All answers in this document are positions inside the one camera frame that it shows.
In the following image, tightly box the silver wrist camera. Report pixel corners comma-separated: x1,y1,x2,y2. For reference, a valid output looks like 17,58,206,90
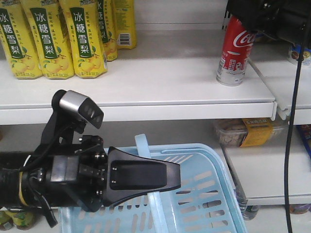
52,89,104,129

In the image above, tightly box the black cable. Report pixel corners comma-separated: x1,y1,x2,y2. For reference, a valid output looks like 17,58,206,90
284,43,303,233

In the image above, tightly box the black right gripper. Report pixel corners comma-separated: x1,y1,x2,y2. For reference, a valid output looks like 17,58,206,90
226,0,311,45

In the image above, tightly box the clear cookie box yellow label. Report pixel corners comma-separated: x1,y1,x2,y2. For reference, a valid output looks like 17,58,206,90
213,117,288,148

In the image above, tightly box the yellow pear drink carton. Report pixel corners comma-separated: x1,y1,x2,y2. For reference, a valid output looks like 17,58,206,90
59,0,107,79
20,0,74,80
0,0,43,80

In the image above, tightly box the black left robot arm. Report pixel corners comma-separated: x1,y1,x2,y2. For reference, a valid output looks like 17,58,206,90
0,135,181,212

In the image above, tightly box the red coca-cola aluminium bottle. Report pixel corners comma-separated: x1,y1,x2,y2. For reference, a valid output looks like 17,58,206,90
216,16,256,86

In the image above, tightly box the blue white snack cup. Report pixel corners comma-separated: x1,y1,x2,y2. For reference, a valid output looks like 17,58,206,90
288,43,311,65

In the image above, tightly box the light blue plastic basket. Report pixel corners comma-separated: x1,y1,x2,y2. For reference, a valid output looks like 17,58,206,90
59,134,247,233

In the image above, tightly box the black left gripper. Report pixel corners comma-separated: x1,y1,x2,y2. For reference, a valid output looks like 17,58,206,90
24,135,181,212

